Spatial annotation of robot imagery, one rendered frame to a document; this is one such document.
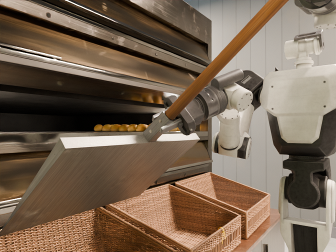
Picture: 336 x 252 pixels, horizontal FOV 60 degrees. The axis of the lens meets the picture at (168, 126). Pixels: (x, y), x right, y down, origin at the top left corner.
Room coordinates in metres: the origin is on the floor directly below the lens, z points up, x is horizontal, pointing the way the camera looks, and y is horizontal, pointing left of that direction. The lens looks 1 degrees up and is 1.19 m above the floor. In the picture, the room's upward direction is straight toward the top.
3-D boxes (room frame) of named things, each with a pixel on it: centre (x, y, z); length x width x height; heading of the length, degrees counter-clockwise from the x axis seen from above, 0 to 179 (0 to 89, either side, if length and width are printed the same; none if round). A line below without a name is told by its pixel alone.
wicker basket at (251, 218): (1.98, -0.39, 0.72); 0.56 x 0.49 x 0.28; 148
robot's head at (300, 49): (1.04, -0.48, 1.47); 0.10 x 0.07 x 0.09; 51
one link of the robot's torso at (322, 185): (1.06, -0.50, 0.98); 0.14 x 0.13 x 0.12; 55
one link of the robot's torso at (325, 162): (1.11, -0.54, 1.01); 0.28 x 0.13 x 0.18; 145
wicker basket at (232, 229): (1.48, -0.05, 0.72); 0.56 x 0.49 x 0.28; 147
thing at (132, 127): (2.34, 0.22, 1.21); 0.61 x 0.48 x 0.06; 56
